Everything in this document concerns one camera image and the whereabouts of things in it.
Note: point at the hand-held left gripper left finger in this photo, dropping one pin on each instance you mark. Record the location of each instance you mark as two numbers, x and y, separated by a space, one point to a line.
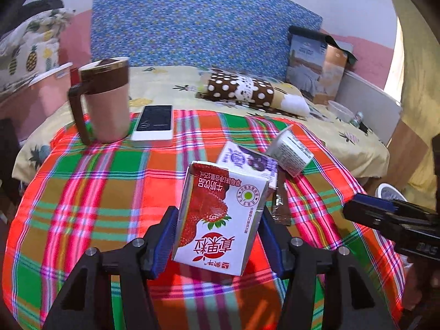
165 244

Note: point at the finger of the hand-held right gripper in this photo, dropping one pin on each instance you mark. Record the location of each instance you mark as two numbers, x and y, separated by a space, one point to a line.
367 216
374 202

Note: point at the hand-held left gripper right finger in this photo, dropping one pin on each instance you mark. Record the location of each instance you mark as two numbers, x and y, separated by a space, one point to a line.
275 247

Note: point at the white trash bin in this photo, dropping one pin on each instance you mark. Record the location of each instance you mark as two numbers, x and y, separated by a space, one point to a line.
385 189

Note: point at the strawberry milk carton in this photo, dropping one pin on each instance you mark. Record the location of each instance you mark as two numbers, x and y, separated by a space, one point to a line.
220 220

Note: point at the person's right hand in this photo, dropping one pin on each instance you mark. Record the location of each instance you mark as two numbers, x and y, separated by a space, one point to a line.
417 292

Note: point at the brown snack bar wrapper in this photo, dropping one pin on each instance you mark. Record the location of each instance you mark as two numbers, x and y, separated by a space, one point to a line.
280 202

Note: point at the wooden cabinet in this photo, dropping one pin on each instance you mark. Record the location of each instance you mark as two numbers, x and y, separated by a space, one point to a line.
398 158

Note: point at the yellow pineapple print bedsheet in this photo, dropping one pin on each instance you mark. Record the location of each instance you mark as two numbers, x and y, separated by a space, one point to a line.
343 144

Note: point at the small green bottle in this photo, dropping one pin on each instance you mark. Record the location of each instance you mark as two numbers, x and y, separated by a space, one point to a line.
357 118

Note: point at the colourful plaid tablecloth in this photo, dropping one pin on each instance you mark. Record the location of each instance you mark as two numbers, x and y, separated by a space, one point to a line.
86 196

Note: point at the purple milk carton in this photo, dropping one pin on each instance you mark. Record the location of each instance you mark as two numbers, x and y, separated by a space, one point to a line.
240 158

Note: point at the small white drink carton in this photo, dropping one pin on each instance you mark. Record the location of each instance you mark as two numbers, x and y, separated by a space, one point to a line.
290 151

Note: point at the white bowl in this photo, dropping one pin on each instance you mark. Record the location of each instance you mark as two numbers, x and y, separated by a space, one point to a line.
340 110

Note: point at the white board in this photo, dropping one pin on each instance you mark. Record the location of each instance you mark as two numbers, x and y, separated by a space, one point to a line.
371 103

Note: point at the yellow curtain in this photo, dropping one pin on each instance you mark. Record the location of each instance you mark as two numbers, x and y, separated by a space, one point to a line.
419 92

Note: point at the white smartphone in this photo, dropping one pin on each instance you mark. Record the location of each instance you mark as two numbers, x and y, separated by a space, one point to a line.
154 120

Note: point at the brown printed paper bag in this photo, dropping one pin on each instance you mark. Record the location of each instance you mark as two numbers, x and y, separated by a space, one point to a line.
309 72

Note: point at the brown polka dot pillow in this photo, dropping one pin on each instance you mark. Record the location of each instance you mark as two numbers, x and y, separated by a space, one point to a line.
237 89

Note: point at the pink storage box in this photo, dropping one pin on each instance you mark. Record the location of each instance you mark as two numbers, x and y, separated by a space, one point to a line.
37 99

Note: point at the blue floral headboard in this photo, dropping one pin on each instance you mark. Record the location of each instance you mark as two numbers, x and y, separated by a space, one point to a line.
206 24

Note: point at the pineapple print quilt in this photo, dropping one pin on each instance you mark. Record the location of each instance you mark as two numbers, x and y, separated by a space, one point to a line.
27 58

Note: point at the dark cloth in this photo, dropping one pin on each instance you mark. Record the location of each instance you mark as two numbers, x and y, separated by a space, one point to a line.
44 7

